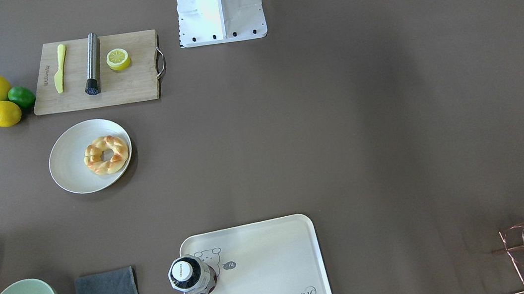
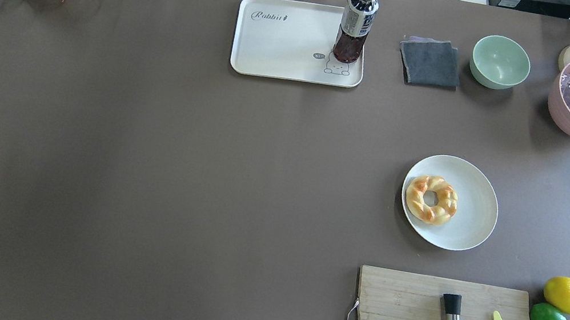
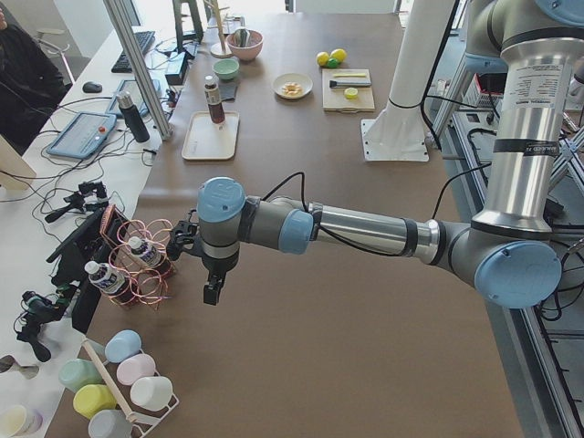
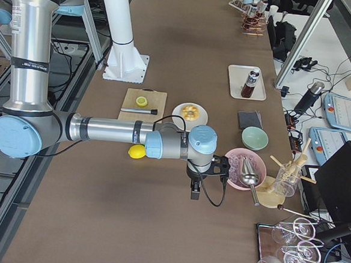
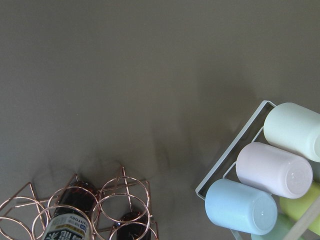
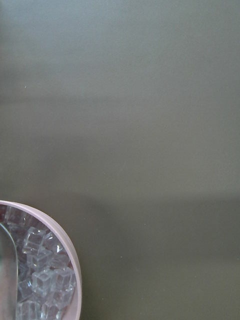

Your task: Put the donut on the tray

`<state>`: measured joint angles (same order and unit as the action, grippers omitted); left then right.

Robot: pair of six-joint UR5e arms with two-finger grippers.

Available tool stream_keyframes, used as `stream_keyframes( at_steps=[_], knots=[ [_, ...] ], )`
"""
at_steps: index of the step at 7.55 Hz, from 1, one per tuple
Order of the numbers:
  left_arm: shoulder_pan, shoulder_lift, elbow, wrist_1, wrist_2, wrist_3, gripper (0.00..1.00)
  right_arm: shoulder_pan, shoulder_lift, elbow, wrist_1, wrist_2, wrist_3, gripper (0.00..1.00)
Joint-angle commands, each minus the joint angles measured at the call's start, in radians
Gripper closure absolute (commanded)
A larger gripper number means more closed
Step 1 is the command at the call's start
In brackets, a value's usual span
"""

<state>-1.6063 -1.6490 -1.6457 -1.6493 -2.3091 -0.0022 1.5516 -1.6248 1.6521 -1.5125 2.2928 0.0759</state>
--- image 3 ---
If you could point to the white camera post base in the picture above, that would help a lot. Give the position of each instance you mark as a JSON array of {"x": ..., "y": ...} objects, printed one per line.
[{"x": 398, "y": 132}]

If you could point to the pink ice bowl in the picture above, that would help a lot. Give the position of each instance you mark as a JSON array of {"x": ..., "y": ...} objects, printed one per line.
[{"x": 250, "y": 50}]

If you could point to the light blue cup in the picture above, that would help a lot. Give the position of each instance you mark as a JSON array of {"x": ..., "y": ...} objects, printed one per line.
[{"x": 123, "y": 345}]

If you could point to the racked tea bottle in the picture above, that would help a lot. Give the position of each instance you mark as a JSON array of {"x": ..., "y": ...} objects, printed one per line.
[
  {"x": 146, "y": 252},
  {"x": 111, "y": 281}
]

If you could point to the white cup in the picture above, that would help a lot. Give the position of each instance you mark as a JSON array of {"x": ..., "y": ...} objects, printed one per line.
[{"x": 152, "y": 393}]

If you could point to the black thermos bottle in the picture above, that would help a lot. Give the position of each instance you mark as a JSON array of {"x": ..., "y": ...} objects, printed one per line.
[{"x": 132, "y": 117}]

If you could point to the yellow lemon far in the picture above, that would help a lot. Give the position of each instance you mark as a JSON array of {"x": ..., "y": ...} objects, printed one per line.
[{"x": 339, "y": 54}]

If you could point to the blue teach pendant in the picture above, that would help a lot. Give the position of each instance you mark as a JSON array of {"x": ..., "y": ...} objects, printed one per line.
[
  {"x": 131, "y": 86},
  {"x": 83, "y": 136}
]

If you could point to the mint green bowl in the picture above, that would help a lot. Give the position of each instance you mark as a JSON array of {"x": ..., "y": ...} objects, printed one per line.
[{"x": 226, "y": 69}]

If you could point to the wooden mug tree stand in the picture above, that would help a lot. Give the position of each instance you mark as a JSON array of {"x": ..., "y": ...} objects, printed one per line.
[{"x": 221, "y": 49}]

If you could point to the blue teach pendant far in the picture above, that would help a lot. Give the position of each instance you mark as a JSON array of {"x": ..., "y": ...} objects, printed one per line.
[{"x": 131, "y": 86}]

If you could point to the mint green cup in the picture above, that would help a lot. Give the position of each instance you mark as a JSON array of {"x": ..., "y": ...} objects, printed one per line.
[{"x": 77, "y": 373}]

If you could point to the lilac pink cup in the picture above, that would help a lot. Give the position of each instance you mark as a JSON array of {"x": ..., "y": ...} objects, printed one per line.
[{"x": 134, "y": 368}]

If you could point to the steel ice scoop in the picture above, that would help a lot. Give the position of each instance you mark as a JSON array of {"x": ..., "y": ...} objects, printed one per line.
[{"x": 241, "y": 34}]

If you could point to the steel black-tipped rod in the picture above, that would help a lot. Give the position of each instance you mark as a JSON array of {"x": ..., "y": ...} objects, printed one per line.
[{"x": 340, "y": 84}]

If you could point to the yellow lemon near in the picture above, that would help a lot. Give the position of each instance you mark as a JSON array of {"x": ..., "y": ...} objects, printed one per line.
[{"x": 322, "y": 58}]

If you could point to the grey cup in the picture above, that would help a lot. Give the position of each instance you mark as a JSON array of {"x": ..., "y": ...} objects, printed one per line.
[{"x": 109, "y": 424}]

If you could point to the aluminium frame post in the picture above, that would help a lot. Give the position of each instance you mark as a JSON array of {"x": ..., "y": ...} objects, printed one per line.
[{"x": 120, "y": 20}]

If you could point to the yellow lemon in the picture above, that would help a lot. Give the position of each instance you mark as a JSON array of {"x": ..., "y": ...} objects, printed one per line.
[
  {"x": 339, "y": 54},
  {"x": 322, "y": 58}
]

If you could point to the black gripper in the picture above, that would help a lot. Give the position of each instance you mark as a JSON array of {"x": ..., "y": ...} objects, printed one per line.
[{"x": 218, "y": 267}]

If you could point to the grey folded cloth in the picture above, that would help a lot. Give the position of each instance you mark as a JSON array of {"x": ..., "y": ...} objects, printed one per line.
[{"x": 228, "y": 90}]

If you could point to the glazed twisted donut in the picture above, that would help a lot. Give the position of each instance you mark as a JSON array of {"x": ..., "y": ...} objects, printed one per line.
[{"x": 292, "y": 90}]

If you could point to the green lime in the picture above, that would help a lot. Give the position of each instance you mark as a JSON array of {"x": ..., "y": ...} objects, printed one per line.
[{"x": 332, "y": 63}]

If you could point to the copper wire bottle rack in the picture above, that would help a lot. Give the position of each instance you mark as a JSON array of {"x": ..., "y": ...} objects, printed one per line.
[{"x": 148, "y": 283}]

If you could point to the blue teach pendant near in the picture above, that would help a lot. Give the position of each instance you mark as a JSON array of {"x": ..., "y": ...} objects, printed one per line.
[{"x": 83, "y": 136}]

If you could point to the cream cup on desk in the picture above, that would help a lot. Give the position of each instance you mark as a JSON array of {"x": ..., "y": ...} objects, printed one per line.
[{"x": 19, "y": 421}]

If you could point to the white round plate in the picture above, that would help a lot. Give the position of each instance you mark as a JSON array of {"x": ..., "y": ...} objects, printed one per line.
[{"x": 304, "y": 80}]

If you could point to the black power adapter box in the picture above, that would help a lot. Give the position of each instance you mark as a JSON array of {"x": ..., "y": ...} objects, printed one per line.
[{"x": 176, "y": 69}]

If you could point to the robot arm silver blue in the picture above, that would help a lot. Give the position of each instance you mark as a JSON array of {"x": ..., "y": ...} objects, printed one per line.
[{"x": 504, "y": 251}]

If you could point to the black computer mouse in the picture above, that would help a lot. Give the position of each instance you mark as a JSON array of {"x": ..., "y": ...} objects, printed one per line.
[{"x": 92, "y": 87}]

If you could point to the yellow green cup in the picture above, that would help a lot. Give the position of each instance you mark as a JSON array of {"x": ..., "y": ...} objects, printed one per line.
[{"x": 93, "y": 398}]

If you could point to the wooden cutting board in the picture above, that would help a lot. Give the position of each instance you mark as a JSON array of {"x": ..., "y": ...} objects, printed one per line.
[{"x": 334, "y": 100}]

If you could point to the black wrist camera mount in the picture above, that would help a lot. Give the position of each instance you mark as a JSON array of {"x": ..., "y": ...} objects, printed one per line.
[{"x": 184, "y": 238}]

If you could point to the racked tea bottle upper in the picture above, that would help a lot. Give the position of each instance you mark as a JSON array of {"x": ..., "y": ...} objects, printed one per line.
[{"x": 146, "y": 252}]

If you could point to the cream rabbit tray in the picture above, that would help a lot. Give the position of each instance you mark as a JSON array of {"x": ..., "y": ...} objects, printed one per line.
[{"x": 207, "y": 141}]

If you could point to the standing dark tea bottle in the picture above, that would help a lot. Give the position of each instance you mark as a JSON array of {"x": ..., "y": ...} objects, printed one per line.
[{"x": 214, "y": 100}]

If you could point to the yellow plastic knife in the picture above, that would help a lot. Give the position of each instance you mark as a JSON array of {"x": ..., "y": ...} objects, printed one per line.
[{"x": 350, "y": 74}]

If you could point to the half lemon slice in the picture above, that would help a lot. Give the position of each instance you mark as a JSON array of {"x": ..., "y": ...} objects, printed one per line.
[{"x": 351, "y": 93}]

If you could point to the racked tea bottle lower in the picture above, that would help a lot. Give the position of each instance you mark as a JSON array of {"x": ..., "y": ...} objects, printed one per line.
[{"x": 111, "y": 281}]

